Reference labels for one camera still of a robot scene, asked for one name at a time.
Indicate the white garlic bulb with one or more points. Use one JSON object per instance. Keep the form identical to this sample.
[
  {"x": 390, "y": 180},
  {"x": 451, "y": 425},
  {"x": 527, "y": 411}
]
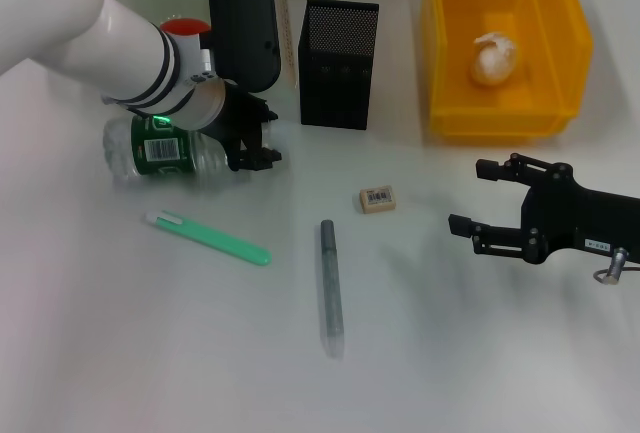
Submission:
[{"x": 492, "y": 60}]

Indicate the beige eraser with barcode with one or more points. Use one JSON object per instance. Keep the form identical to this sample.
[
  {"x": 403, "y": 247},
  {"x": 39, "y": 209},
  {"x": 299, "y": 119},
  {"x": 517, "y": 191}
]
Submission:
[{"x": 378, "y": 200}]

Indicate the orange fruit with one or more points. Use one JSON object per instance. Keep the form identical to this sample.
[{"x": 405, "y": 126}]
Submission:
[{"x": 185, "y": 28}]

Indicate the black mesh pen holder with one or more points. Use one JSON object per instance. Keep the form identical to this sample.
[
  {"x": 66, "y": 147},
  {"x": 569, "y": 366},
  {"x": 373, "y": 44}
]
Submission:
[{"x": 337, "y": 68}]

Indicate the grey pen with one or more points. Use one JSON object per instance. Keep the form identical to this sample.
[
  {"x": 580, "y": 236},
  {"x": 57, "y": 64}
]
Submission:
[{"x": 331, "y": 283}]

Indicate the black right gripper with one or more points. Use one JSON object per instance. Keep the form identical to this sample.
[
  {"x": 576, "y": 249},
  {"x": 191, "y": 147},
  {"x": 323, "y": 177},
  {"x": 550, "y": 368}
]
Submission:
[{"x": 585, "y": 223}]

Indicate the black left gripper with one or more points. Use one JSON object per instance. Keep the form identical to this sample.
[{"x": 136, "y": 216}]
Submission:
[{"x": 245, "y": 120}]

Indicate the yellow plastic bin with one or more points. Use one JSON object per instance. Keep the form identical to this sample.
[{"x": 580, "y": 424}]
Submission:
[{"x": 450, "y": 68}]

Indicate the clear green-label water bottle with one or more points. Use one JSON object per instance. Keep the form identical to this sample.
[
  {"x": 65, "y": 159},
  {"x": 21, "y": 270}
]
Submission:
[{"x": 155, "y": 153}]

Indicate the green pen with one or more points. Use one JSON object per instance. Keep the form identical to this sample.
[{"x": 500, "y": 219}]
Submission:
[{"x": 215, "y": 240}]

